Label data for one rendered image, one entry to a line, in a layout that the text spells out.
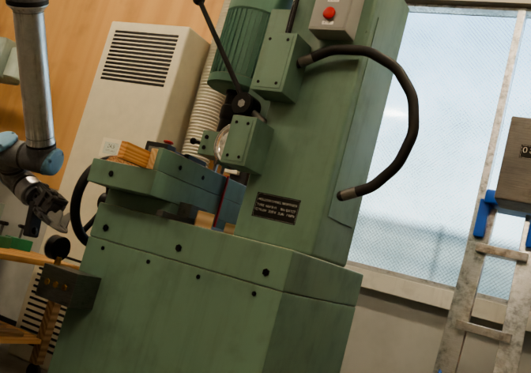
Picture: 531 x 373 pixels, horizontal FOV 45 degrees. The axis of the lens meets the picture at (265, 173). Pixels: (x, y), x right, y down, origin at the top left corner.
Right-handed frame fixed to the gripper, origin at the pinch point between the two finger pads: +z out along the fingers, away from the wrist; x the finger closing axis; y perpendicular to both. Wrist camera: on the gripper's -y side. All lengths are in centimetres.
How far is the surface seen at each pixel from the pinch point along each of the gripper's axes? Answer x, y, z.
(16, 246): 59, -45, -80
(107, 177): -29, 30, 32
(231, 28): -10, 79, 22
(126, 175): -29, 33, 37
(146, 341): -22, 5, 63
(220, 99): 107, 64, -65
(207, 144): -4, 48, 33
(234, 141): -21, 54, 52
